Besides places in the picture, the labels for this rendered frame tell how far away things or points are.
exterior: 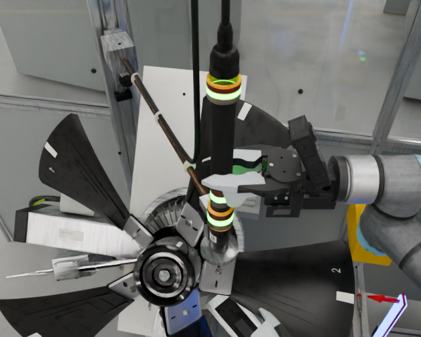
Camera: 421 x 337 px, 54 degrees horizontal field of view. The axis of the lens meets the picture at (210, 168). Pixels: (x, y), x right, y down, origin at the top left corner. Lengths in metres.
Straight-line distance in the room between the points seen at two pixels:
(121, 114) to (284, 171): 0.83
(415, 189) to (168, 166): 0.60
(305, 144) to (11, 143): 1.53
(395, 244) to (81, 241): 0.67
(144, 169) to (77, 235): 0.22
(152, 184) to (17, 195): 1.23
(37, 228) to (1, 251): 1.51
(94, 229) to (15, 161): 1.05
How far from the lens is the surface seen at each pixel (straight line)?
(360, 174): 0.63
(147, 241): 0.84
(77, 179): 0.87
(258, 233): 1.88
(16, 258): 2.50
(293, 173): 0.61
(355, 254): 1.12
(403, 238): 0.71
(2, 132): 1.90
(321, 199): 0.66
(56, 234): 1.04
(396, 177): 0.65
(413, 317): 2.32
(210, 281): 0.83
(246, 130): 0.76
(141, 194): 1.06
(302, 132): 0.55
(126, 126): 1.39
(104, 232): 0.99
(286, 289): 0.82
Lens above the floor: 1.90
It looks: 44 degrees down
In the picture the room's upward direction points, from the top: straight up
